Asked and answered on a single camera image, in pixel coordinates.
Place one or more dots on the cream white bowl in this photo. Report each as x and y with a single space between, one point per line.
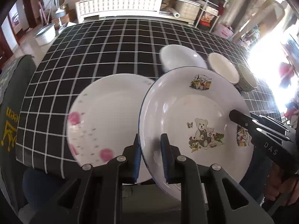
222 66

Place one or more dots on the white metal shelf rack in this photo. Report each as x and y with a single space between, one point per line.
210 13

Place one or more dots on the white plate bear cartoon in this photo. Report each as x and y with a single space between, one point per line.
191 105

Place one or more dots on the pink tote bag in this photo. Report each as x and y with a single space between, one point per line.
223 31

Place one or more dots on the wooden framed standing mirror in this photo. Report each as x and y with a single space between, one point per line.
265 19

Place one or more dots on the white paper roll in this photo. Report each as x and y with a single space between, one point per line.
174 12

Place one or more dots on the white bowl floral outside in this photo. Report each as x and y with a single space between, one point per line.
175 56

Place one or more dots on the person's right hand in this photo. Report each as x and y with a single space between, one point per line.
275 185

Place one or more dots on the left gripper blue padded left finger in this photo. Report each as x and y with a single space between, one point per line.
130 169

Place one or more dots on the patterned rim ceramic bowl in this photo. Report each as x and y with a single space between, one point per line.
247 81

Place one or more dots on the white tufted TV cabinet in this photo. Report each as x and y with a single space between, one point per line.
188 9

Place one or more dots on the white plate pink flowers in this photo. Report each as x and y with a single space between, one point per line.
103 119

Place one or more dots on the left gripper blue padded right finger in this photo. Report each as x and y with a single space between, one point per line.
169 156

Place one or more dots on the black white grid tablecloth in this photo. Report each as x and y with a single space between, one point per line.
84 53

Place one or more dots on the white storage bin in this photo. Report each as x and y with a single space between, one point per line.
45 35

